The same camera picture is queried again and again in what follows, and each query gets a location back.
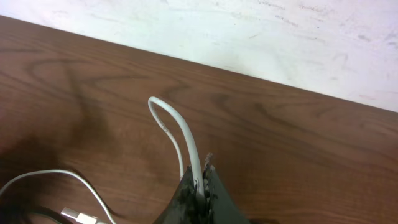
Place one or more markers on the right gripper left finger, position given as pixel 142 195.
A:
pixel 183 207

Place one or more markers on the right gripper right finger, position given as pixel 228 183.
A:
pixel 219 205

